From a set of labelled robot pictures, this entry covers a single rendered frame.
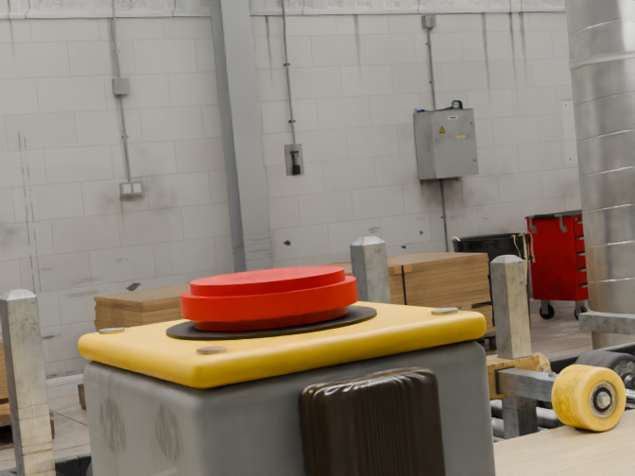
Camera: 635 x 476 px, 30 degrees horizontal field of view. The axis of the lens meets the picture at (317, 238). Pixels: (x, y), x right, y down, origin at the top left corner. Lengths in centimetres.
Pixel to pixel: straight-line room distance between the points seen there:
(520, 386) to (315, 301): 139
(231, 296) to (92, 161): 757
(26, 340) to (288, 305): 113
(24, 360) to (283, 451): 114
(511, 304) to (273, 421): 147
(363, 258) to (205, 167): 659
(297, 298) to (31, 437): 114
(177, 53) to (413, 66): 192
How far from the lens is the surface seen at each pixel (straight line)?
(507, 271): 169
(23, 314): 137
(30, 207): 769
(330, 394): 23
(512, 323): 170
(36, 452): 139
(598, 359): 239
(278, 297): 25
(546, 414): 209
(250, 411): 23
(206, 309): 26
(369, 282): 155
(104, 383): 27
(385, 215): 881
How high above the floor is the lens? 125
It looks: 3 degrees down
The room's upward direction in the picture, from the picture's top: 5 degrees counter-clockwise
